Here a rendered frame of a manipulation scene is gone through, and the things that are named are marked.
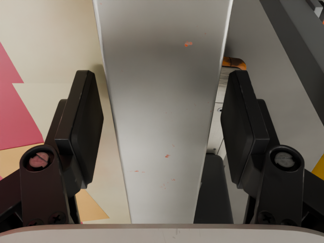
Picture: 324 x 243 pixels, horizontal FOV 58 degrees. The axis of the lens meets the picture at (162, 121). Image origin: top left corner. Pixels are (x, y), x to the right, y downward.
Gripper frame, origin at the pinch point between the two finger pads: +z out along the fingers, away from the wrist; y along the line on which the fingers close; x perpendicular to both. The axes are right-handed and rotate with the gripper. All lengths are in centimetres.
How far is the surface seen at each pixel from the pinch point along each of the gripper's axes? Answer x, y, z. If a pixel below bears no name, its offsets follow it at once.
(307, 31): -10.1, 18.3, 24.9
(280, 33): -13.1, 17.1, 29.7
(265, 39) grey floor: -55, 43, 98
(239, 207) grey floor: -202, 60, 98
